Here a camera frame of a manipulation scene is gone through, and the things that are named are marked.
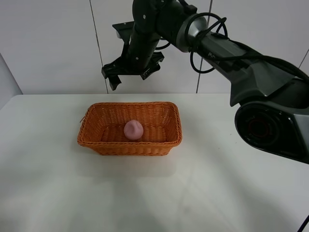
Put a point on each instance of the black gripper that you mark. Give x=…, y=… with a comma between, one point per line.
x=137, y=58

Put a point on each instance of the pink peach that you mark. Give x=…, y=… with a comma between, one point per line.
x=133, y=130

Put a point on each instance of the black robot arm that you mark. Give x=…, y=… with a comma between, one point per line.
x=273, y=94

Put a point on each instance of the orange woven plastic basket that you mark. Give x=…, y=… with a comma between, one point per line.
x=102, y=129

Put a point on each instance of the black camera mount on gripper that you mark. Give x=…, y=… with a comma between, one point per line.
x=124, y=30

